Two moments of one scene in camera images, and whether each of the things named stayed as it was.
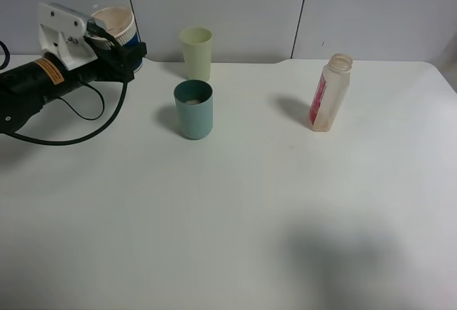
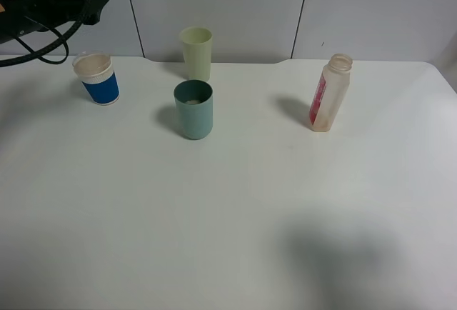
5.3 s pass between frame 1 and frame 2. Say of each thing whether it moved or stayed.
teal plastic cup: stayed
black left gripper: moved
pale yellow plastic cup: stayed
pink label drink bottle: stayed
